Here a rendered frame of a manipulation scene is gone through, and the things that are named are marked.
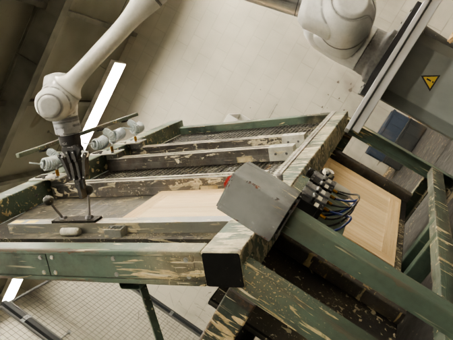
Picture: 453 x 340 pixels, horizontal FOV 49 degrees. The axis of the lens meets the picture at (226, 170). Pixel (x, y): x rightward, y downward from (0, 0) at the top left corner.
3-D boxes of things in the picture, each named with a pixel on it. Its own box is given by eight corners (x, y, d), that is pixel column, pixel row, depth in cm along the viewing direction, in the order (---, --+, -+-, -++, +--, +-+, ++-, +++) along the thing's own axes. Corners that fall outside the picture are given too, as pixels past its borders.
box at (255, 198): (294, 209, 124) (233, 171, 127) (272, 245, 129) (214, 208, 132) (304, 193, 135) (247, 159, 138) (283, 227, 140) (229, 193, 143)
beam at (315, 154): (246, 289, 135) (240, 251, 132) (205, 287, 140) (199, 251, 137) (349, 126, 332) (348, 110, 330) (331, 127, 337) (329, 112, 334)
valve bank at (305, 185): (356, 227, 146) (286, 184, 150) (332, 262, 152) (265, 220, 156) (371, 177, 190) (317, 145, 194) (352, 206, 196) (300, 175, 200)
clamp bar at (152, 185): (266, 192, 197) (257, 133, 191) (33, 200, 242) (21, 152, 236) (273, 184, 206) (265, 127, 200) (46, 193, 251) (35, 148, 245)
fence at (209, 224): (232, 232, 161) (230, 220, 160) (9, 233, 197) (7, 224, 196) (238, 227, 165) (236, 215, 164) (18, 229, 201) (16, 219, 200)
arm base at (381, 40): (394, 35, 173) (379, 27, 174) (398, 30, 152) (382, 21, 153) (365, 81, 178) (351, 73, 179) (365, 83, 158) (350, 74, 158)
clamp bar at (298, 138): (305, 148, 262) (299, 103, 256) (115, 161, 307) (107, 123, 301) (308, 144, 271) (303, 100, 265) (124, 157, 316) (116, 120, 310)
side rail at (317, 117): (329, 130, 330) (327, 114, 327) (181, 142, 371) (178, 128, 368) (331, 127, 337) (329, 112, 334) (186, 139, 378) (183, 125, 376)
